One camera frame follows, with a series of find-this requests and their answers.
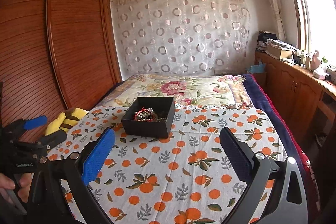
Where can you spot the red-brown wooden wardrobe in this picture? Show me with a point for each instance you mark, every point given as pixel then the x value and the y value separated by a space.
pixel 55 55

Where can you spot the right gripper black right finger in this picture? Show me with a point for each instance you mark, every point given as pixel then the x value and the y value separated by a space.
pixel 238 153

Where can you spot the pink figurine on sill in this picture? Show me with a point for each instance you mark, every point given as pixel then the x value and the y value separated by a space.
pixel 315 61

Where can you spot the circle pattern sheer curtain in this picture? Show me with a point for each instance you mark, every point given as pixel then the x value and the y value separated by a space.
pixel 181 37

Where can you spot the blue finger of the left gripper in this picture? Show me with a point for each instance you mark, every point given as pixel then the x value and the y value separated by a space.
pixel 37 122

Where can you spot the dark blue blanket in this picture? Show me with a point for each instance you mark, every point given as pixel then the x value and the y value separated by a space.
pixel 261 101

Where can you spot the clutter pile on cabinet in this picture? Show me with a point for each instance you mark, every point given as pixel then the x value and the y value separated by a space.
pixel 268 43

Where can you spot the teal cloth item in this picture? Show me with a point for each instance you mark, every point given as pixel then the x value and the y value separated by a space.
pixel 257 69

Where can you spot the black square jewelry box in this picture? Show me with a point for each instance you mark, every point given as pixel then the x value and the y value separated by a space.
pixel 150 117

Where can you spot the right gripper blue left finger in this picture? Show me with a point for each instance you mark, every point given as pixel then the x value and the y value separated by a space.
pixel 94 155

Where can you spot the yellow striped plush toy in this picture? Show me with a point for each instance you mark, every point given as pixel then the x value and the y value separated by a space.
pixel 66 120

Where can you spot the wooden sideboard cabinet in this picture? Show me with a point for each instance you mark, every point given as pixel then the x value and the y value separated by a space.
pixel 297 95

